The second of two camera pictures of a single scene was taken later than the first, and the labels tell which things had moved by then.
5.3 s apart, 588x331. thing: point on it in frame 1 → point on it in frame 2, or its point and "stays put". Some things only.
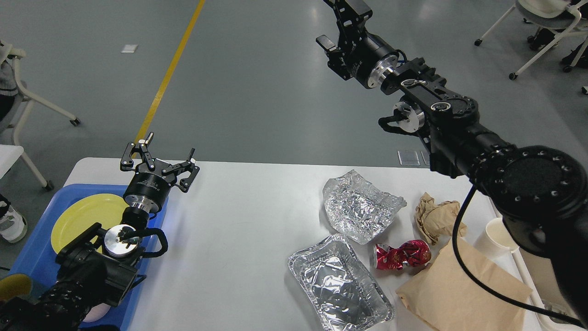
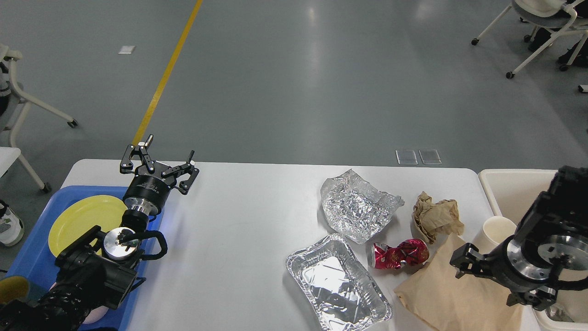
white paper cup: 496,241 stays put
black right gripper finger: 325,44 → 467,259
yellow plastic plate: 80,215 stays put
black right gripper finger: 351,16 → 540,299
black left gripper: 147,191 stays put
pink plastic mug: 96,312 stays put
